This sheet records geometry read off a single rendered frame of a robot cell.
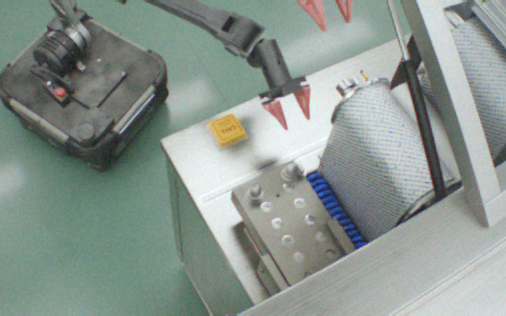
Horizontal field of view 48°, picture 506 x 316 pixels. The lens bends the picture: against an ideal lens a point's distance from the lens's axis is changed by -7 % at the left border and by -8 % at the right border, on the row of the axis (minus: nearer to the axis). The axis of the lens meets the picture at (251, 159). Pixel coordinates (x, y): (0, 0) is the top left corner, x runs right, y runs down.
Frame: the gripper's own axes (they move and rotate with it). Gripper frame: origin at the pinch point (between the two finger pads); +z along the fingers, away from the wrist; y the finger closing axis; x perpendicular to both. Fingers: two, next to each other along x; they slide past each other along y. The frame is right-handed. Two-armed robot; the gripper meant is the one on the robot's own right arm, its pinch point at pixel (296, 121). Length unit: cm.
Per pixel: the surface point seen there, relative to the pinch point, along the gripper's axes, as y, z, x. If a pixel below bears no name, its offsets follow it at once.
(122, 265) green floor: 46, 35, -103
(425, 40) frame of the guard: 14, -12, 77
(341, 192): 0.9, 16.7, 11.0
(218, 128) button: 12.6, -4.3, -18.5
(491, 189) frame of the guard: 13, 6, 78
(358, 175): 0.9, 12.1, 21.9
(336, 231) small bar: 6.3, 23.2, 13.3
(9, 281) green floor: 91, 23, -110
